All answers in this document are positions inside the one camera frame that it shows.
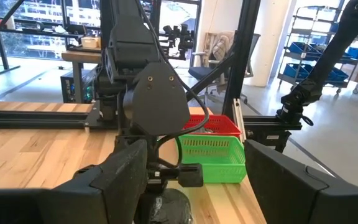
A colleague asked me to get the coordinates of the black desk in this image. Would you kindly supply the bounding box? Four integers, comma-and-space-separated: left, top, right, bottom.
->
0, 24, 85, 77

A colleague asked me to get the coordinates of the wooden desk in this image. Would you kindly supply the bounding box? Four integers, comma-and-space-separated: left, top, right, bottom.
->
61, 49, 103, 103

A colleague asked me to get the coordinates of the bagged black oval item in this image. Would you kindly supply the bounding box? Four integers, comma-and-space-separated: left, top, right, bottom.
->
135, 188, 194, 224

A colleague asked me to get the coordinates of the green plastic basket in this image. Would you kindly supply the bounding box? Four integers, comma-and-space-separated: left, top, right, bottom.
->
175, 133, 247, 184

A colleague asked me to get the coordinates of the metal shelving rack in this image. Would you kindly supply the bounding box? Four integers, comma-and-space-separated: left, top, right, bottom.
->
277, 4, 358, 94

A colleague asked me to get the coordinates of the dark office chair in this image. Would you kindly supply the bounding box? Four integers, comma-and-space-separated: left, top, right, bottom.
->
187, 30, 262, 105

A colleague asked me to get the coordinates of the beige blanket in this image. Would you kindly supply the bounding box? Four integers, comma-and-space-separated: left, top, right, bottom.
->
211, 30, 237, 63

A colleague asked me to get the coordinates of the small cardboard box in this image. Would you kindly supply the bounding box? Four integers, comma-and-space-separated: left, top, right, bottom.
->
81, 36, 101, 49

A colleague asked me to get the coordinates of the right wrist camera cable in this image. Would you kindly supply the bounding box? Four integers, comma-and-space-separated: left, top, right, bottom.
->
134, 0, 211, 169

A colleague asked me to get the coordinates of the bagged metal nail tool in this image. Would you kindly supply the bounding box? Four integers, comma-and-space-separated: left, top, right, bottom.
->
194, 126, 222, 135

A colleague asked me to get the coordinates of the black aluminium table frame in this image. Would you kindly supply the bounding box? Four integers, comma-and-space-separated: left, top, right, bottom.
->
0, 0, 303, 154

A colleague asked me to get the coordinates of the black camera rig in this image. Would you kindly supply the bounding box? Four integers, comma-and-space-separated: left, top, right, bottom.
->
162, 23, 196, 62

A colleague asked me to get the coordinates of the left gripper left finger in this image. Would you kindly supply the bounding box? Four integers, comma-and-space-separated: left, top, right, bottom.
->
0, 139, 149, 224

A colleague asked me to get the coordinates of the black computer tower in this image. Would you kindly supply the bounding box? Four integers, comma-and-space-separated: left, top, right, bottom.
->
60, 68, 101, 104

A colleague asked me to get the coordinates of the red plastic basket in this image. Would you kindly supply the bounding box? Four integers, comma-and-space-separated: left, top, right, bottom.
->
181, 114, 242, 138

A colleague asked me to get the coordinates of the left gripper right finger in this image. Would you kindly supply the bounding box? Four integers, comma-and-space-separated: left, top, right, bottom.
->
244, 139, 358, 224

